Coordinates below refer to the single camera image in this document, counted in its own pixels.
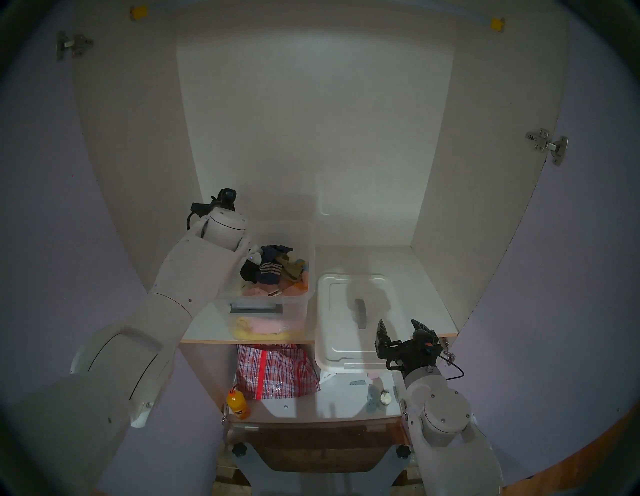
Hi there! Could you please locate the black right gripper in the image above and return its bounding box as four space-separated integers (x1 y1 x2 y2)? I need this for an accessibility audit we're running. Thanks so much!
375 318 444 381

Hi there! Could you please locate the white bin lid grey handle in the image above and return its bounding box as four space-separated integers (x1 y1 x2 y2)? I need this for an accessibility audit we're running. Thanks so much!
315 273 402 374

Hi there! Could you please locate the clear plastic storage bin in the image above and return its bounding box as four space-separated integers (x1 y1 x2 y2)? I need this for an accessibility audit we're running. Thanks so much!
215 220 314 344

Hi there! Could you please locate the white wardrobe cabinet body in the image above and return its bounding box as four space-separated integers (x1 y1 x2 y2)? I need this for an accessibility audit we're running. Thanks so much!
70 0 571 347

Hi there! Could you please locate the lavender cabinet door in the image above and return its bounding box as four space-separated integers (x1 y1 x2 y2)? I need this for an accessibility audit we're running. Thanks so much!
452 0 640 488
0 20 236 496

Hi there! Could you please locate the plain navy sock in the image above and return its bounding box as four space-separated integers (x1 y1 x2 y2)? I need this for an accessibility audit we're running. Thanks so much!
260 244 294 263

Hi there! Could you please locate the navy white striped sock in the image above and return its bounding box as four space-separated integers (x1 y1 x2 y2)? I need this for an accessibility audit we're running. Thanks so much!
257 261 284 287

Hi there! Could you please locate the glossy white shelf board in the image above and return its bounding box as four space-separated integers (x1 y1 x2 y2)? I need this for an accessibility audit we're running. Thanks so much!
227 372 403 426

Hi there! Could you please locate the olive green sock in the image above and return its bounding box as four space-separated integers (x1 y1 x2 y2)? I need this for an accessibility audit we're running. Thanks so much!
276 254 304 282

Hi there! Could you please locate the yellow folded cloth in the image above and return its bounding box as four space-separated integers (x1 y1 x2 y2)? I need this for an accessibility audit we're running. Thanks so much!
231 316 303 344

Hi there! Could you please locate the red plaid woven bag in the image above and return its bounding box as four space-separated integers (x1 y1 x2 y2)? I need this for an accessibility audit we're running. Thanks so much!
235 343 321 401

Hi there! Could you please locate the pink folded cloth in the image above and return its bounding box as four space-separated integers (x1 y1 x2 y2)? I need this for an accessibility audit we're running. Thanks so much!
249 319 292 335

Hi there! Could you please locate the brown wooden panel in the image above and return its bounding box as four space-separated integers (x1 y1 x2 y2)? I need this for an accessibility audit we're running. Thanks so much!
231 424 412 474

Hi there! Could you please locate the orange juice bottle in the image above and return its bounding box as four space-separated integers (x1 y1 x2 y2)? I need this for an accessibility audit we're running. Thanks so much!
226 388 251 420

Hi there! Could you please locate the pale closet rod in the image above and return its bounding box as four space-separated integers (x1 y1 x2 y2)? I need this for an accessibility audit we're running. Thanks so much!
147 0 493 26

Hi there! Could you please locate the thin black right camera cable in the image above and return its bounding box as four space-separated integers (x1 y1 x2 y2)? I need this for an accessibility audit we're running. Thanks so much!
432 350 465 382

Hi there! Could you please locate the grey robot torso frame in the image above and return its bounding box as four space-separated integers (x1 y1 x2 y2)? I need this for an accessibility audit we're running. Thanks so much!
215 442 426 496

